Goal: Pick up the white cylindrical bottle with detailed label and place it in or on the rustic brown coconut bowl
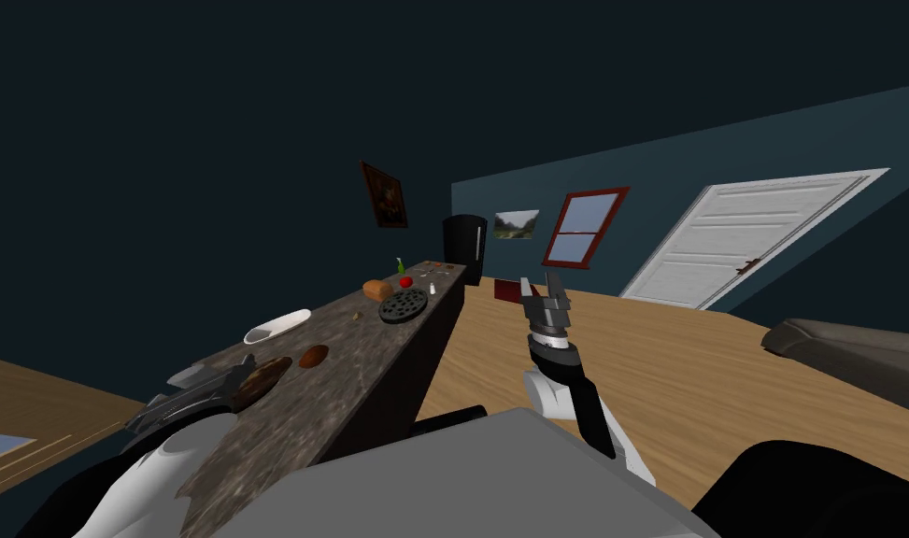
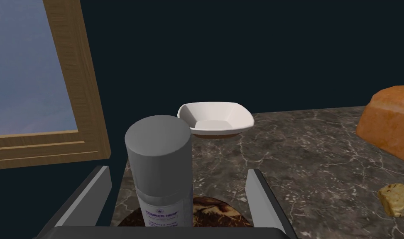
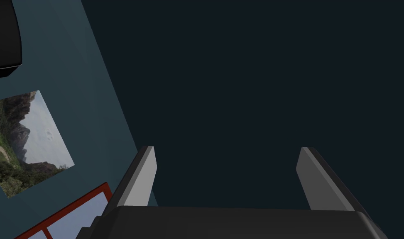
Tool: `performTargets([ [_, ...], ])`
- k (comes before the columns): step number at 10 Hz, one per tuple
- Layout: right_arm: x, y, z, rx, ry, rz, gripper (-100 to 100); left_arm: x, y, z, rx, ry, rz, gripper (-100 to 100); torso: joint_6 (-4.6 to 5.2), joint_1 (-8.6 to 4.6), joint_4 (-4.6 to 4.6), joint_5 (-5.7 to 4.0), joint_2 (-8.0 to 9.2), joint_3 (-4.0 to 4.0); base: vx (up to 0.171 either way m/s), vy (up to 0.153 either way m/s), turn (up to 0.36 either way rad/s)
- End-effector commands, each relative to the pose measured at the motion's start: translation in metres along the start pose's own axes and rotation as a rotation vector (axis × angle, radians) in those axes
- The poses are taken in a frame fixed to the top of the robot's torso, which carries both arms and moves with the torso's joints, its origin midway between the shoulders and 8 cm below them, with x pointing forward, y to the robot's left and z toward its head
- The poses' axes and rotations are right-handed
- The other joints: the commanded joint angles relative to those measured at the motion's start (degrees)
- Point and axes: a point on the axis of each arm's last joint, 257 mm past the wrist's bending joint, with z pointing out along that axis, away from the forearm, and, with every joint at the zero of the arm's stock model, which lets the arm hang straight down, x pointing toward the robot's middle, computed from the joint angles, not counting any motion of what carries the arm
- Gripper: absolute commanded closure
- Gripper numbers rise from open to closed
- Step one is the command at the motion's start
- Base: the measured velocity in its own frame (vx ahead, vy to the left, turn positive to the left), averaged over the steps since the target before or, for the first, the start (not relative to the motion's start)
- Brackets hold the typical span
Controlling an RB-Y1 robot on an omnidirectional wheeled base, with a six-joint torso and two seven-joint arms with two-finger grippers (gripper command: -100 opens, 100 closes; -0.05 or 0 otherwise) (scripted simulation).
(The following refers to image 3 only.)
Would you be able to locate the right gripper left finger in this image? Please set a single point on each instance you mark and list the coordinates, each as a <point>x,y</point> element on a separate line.
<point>140,181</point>

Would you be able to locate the mountain landscape wall picture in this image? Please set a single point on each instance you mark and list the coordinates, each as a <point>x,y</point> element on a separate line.
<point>22,142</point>

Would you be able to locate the black box shaped object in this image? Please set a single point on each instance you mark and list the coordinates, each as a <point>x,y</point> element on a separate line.
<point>2,36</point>

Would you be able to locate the red framed window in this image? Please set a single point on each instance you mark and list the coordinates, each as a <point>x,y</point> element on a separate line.
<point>69,215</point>

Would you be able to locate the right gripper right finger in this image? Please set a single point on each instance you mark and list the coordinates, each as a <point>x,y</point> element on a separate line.
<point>324,186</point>

